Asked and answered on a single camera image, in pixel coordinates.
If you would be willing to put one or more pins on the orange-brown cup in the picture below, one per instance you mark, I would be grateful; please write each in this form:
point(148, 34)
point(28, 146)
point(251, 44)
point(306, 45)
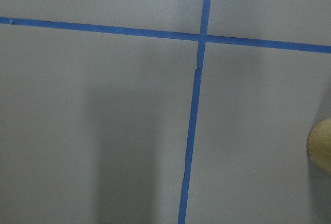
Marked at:
point(318, 146)

